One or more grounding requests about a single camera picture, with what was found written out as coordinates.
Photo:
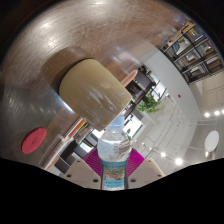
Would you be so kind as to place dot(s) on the flat round red coaster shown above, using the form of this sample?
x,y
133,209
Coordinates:
x,y
34,140

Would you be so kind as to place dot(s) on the stack of books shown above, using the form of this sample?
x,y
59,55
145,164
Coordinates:
x,y
78,128

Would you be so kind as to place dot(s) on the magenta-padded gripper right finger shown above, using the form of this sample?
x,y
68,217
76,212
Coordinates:
x,y
146,171

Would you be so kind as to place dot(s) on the ceiling track spotlights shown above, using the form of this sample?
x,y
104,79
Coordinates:
x,y
179,161

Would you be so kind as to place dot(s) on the clear blue-capped water bottle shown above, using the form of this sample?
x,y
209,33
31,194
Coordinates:
x,y
114,150

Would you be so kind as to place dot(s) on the bushy potted plant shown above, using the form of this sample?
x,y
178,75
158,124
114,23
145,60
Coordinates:
x,y
150,104

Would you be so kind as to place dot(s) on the tall wall bookshelf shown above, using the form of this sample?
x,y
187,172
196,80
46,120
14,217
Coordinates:
x,y
196,50

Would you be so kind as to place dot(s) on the group of orange chairs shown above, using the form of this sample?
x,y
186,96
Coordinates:
x,y
129,78

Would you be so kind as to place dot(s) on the low dark shelf unit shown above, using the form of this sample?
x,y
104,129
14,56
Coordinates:
x,y
143,83

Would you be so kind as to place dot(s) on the small potted plant, white pot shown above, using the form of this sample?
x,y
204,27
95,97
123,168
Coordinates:
x,y
128,134

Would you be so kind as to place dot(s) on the round white ceiling lamps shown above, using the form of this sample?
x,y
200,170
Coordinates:
x,y
212,141

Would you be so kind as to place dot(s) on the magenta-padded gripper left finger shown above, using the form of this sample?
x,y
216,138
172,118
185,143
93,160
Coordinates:
x,y
81,173

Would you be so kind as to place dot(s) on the cream cup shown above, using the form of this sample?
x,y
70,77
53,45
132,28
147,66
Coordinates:
x,y
93,93

